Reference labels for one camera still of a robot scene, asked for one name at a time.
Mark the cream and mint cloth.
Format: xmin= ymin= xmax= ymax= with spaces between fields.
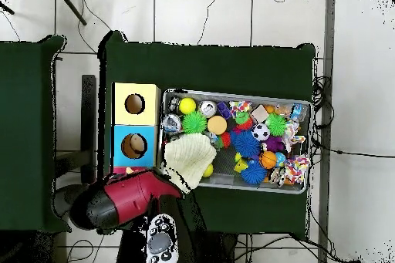
xmin=163 ymin=133 xmax=218 ymax=195

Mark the wooden box with three holes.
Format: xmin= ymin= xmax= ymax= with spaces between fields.
xmin=110 ymin=82 xmax=162 ymax=175

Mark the large green spiky ball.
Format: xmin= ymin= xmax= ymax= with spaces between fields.
xmin=181 ymin=110 xmax=208 ymax=135

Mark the round orange sponge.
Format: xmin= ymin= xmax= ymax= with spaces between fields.
xmin=207 ymin=115 xmax=228 ymax=136

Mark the blue spiky toy with eyes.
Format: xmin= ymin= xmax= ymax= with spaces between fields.
xmin=230 ymin=129 xmax=262 ymax=158

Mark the black and white soccer ball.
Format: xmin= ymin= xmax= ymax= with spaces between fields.
xmin=251 ymin=123 xmax=272 ymax=141

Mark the dark green tablecloth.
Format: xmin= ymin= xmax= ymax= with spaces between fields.
xmin=96 ymin=29 xmax=316 ymax=235
xmin=0 ymin=35 xmax=73 ymax=234

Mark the blue spiky rubber ball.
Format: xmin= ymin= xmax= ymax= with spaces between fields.
xmin=240 ymin=159 xmax=268 ymax=185

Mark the orange toy basketball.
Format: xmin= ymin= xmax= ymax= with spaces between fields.
xmin=258 ymin=150 xmax=278 ymax=170

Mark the black monitor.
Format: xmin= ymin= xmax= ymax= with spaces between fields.
xmin=52 ymin=74 xmax=97 ymax=202

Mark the black tripod leg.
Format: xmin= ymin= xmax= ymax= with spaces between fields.
xmin=55 ymin=0 xmax=88 ymax=26

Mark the silver wire mesh bin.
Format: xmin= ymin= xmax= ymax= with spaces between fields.
xmin=155 ymin=87 xmax=314 ymax=195

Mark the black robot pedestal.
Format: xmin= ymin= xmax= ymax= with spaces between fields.
xmin=197 ymin=231 xmax=238 ymax=263

